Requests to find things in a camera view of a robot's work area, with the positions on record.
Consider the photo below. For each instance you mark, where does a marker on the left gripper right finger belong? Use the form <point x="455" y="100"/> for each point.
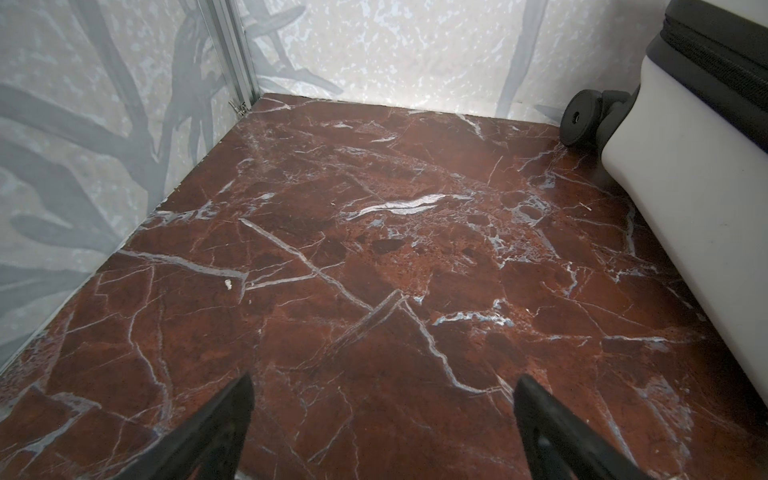
<point x="560" y="445"/>

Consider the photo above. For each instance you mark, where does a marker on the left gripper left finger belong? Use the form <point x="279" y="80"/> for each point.
<point x="208" y="445"/>

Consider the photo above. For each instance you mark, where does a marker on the black and white suitcase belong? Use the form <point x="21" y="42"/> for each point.
<point x="689" y="146"/>

